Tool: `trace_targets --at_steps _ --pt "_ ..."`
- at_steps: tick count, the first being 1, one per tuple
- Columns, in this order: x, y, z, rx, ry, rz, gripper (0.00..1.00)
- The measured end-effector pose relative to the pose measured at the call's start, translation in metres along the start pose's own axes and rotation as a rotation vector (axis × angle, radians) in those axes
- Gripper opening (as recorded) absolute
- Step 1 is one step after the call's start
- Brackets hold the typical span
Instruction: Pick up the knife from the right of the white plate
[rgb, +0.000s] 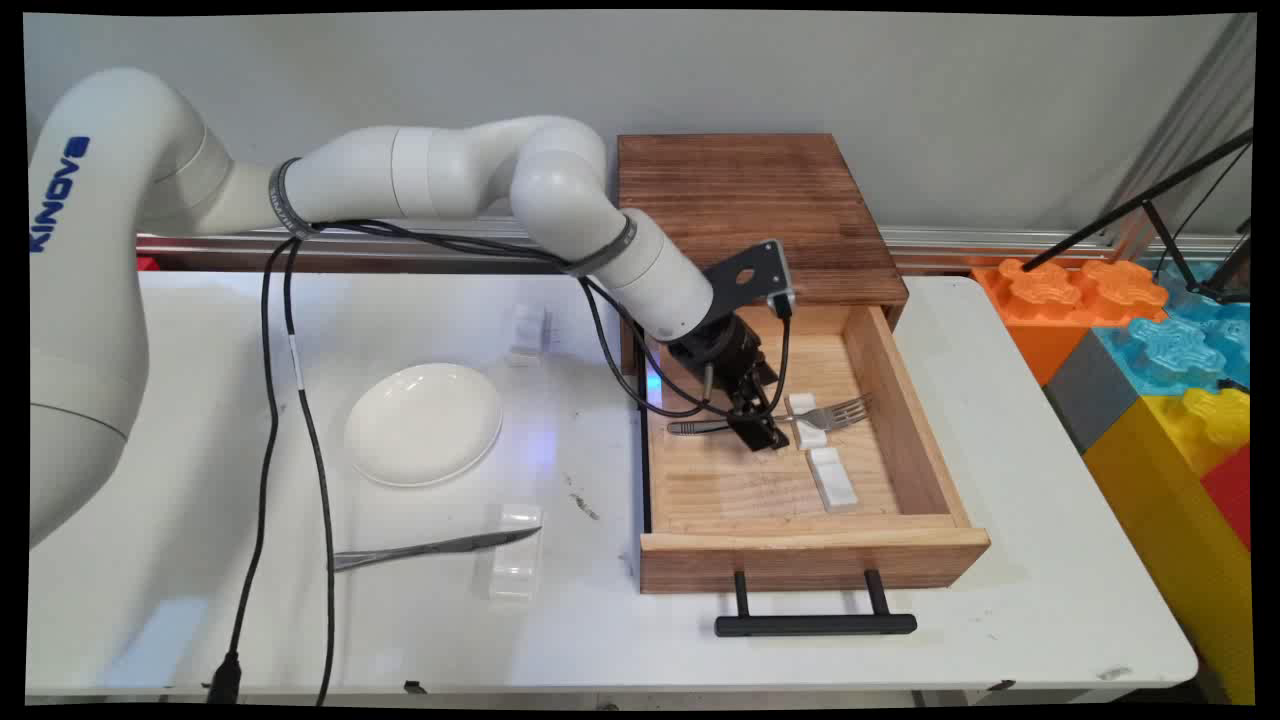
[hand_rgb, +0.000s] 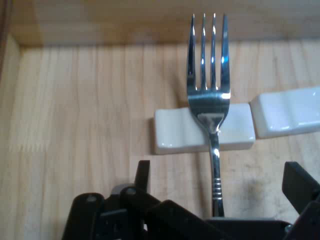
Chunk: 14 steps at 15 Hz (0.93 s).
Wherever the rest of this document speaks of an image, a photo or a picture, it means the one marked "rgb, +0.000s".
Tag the blue foam block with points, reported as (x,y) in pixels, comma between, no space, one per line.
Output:
(1180,345)

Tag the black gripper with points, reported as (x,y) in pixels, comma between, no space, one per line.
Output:
(722,352)

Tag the aluminium rail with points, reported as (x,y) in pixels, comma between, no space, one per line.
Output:
(1000,240)

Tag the yellow foam block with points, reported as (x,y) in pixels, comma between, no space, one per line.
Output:
(1170,500)

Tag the white round plate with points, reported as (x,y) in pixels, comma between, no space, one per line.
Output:
(423,425)

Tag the white cutlery rest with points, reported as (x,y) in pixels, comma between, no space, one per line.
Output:
(515,580)
(528,335)
(833,482)
(812,437)

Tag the silver metal knife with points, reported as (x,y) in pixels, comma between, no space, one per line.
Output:
(430,548)

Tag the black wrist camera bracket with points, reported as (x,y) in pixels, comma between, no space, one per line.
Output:
(748,275)

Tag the silver metal fork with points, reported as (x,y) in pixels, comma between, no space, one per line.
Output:
(845,411)

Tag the orange foam block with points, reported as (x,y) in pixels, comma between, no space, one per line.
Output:
(1045,290)

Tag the grey foam block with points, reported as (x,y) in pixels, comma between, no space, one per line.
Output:
(1090,395)

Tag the black tripod stand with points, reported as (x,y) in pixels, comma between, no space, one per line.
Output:
(1130,210)

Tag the light wooden drawer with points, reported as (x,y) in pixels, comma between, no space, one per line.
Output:
(760,480)

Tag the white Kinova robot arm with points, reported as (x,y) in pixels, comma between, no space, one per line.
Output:
(100,300)

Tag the dark wooden cabinet box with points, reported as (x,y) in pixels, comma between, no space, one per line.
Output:
(750,200)

